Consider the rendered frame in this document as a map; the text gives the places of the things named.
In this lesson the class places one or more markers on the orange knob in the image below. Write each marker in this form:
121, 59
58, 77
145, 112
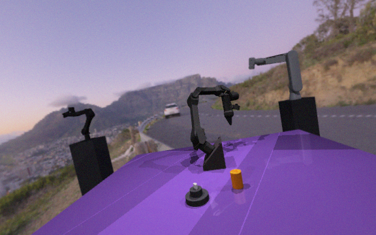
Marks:
236, 177

